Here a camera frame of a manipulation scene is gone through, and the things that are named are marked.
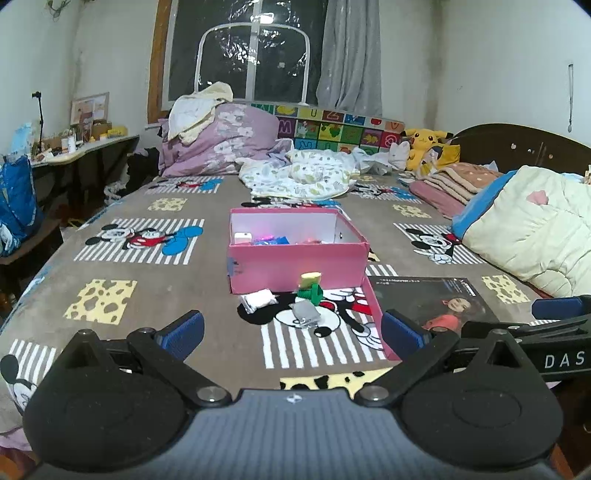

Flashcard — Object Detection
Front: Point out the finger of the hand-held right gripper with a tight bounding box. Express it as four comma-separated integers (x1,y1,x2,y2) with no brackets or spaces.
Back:
512,296,591,346
461,320,525,341

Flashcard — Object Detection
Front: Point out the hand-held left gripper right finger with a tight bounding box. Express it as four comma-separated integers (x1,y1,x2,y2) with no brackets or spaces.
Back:
353,310,532,408

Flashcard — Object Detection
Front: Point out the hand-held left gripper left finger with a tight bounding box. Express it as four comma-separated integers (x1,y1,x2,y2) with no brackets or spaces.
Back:
60,310,232,408

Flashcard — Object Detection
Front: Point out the white plastic packet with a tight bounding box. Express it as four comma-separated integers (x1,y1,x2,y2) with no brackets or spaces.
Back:
238,290,278,313

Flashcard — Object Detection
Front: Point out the grey small pouch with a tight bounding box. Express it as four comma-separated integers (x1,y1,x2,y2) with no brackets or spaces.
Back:
290,299,321,328

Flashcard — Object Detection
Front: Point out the green toy with yellow top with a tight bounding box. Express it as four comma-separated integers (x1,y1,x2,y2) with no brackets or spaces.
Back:
297,272,322,306

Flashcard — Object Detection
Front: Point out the pink cardboard box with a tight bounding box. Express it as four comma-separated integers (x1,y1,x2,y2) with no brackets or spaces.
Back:
227,207,370,295

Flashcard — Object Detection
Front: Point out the pink box lid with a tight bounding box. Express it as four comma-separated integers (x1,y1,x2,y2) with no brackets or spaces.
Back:
362,275,504,361

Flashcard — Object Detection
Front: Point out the dark booklet with portrait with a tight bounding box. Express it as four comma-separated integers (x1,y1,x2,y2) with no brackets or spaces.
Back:
367,276,502,334

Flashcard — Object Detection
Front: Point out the cartoon mouse printed blanket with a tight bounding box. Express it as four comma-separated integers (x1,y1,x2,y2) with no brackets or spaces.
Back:
0,175,578,462

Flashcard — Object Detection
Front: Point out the cream quilt with blue edge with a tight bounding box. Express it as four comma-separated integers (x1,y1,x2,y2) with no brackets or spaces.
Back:
450,165,591,298

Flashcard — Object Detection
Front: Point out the pink spotted folded blanket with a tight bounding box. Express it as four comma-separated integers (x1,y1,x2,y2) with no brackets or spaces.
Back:
427,161,504,197

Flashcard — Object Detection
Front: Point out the dark clothes pile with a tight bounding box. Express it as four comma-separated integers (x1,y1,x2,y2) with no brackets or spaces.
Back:
126,148,162,192

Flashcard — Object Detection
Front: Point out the dark wooden headboard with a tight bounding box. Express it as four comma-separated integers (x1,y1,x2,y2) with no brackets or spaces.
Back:
450,122,591,178

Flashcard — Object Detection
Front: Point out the white crumpled cloth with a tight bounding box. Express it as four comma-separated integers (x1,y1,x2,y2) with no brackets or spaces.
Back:
353,141,411,175

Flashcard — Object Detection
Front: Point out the dark wooden stool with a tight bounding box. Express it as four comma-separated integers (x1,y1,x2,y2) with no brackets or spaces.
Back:
0,217,63,296

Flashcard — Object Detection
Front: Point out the white leaf-print baby quilt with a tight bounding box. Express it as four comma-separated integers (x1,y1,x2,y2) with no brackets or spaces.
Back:
238,148,365,200

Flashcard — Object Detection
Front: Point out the yellow plush toy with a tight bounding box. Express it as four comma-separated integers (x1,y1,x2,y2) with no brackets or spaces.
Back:
401,127,455,171

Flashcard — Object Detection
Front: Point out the purple floral quilt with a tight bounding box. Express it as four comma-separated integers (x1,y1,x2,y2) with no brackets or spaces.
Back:
158,102,296,177

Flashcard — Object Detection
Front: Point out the white-topped desk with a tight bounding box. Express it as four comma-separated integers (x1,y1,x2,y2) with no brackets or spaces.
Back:
30,134,141,208

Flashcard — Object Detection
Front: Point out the colourful alphabet play mat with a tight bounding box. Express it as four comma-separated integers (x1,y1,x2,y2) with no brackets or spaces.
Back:
252,102,406,153

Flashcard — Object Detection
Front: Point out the cream crumpled blanket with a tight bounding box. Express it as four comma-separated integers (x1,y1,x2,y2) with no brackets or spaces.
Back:
167,82,234,141

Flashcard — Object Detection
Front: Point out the pile of small desk items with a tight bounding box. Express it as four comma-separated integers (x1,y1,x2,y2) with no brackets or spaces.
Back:
32,120,114,162

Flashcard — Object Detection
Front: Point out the framed pin board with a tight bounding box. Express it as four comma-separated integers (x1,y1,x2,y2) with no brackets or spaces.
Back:
70,91,110,125

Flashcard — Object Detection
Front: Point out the light blue plastic bag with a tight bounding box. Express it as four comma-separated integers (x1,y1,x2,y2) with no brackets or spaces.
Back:
9,122,35,155

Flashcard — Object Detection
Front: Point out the black stand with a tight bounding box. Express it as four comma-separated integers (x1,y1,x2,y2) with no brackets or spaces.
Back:
31,91,47,148

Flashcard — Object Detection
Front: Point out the grey curtain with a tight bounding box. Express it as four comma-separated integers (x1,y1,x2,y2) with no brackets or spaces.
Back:
316,0,384,116

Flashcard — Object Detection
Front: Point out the window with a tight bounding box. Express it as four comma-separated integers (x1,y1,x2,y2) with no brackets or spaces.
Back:
166,0,333,104

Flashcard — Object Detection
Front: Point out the hanging wall lanyard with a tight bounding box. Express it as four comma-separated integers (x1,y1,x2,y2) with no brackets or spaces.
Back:
566,64,575,134

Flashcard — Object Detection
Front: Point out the white tube frame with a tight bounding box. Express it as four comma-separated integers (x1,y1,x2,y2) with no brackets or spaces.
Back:
196,22,311,104

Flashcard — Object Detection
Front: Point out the brown wooden window frame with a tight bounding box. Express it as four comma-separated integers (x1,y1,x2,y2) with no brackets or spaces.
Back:
147,0,174,123

